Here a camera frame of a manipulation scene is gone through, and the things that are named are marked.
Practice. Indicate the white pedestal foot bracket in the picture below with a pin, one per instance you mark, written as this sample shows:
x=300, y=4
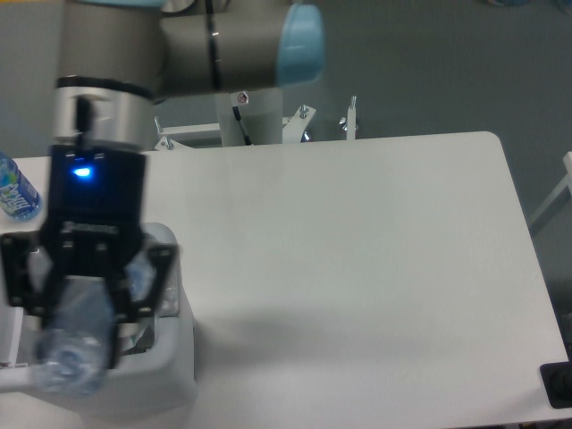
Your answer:
x=294, y=130

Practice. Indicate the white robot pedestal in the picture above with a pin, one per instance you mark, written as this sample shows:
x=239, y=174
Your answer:
x=251, y=117

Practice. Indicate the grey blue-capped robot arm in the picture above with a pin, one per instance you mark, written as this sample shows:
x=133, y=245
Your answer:
x=118, y=59

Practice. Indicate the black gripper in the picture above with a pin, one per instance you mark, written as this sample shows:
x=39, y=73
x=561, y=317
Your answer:
x=92, y=224

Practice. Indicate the crushed clear plastic bottle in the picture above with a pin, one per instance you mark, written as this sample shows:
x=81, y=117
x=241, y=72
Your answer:
x=72, y=353

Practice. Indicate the white trash can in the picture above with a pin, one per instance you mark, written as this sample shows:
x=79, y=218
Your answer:
x=156, y=370

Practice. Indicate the blue labelled water bottle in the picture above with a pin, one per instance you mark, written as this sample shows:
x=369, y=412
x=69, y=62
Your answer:
x=19, y=198

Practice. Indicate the white frame at right edge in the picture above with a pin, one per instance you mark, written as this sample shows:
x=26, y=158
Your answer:
x=554, y=202

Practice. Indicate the black clamp at table edge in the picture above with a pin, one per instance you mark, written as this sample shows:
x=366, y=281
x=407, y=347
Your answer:
x=557, y=383

